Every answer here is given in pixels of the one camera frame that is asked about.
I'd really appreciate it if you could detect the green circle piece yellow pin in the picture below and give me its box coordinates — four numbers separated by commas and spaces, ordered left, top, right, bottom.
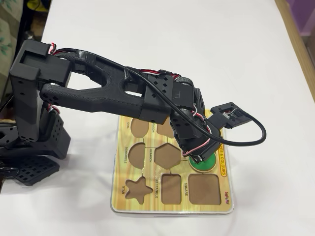
188, 152, 217, 173

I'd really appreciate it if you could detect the yellow object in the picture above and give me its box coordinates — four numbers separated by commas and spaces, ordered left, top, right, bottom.
26, 0, 49, 12

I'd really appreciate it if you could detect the red white servo wire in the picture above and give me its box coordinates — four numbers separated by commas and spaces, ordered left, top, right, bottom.
182, 105, 218, 158

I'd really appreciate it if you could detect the black camera cable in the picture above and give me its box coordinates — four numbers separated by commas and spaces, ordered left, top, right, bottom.
51, 48, 267, 148

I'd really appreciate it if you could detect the black table clamp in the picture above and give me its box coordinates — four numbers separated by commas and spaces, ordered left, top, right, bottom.
0, 167, 20, 177

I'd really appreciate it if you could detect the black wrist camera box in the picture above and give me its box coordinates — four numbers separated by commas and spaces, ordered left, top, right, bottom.
208, 102, 254, 130

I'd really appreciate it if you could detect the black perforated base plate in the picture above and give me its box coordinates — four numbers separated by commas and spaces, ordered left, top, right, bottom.
13, 156, 61, 186

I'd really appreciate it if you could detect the wooden shapes puzzle board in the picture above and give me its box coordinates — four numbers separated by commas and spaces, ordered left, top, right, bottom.
110, 108, 234, 214

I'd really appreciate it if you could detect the floral curtain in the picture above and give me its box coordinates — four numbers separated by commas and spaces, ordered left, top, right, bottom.
0, 0, 25, 74

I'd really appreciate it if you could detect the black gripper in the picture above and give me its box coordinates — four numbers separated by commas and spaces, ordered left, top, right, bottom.
170, 87, 222, 165

